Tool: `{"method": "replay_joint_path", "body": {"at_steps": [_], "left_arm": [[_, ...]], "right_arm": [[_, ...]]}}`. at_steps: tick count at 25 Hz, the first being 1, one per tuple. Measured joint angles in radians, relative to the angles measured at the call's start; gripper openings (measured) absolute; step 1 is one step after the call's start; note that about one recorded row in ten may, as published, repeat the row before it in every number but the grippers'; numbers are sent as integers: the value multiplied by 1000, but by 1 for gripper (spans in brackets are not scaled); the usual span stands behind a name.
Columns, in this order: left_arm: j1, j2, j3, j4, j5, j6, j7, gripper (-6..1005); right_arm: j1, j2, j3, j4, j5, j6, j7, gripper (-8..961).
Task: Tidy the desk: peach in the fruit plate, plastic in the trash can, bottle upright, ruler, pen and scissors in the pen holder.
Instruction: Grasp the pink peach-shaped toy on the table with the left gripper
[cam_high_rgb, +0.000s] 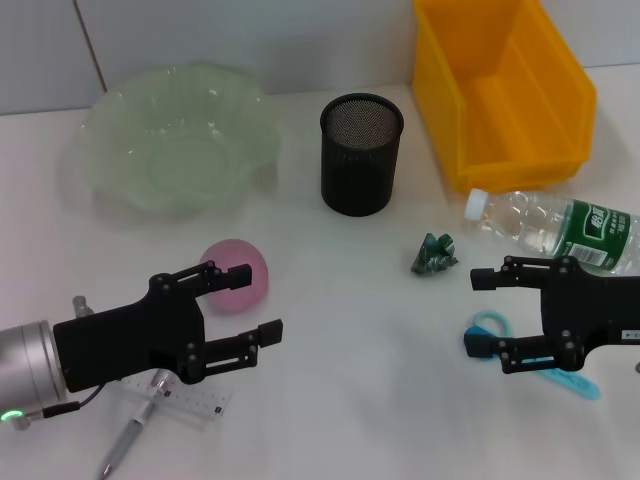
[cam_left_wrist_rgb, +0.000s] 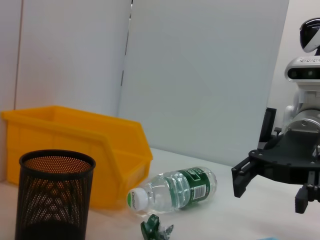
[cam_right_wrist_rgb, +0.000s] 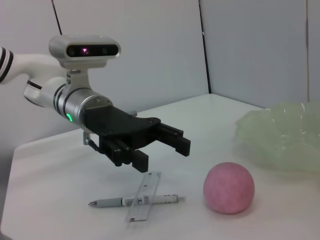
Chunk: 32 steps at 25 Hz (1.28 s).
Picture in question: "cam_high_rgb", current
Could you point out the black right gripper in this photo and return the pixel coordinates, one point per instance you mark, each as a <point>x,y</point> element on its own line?
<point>590,310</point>

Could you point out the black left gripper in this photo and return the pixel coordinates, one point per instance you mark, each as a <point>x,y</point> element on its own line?
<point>125,340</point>

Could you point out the pink peach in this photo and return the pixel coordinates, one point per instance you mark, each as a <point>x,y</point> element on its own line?
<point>235,302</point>

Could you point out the blue scissors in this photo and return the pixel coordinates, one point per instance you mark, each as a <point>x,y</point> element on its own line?
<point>580,387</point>

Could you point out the clear water bottle green label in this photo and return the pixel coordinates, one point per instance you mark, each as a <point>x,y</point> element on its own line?
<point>540,220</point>

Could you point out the green plastic wrapper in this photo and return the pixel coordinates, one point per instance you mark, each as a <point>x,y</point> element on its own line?
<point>432,255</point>

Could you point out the transparent plastic ruler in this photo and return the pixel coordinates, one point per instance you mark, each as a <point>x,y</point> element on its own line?
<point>200,400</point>

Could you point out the silver pen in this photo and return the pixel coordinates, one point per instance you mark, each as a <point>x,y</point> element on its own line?
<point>125,437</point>

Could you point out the black mesh pen holder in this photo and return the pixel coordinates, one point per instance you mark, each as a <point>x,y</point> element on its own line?
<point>360,170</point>

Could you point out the green glass fruit bowl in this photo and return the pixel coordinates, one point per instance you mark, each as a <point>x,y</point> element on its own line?
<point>150,115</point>

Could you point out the yellow plastic bin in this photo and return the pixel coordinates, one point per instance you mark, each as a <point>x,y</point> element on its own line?
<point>500,125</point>

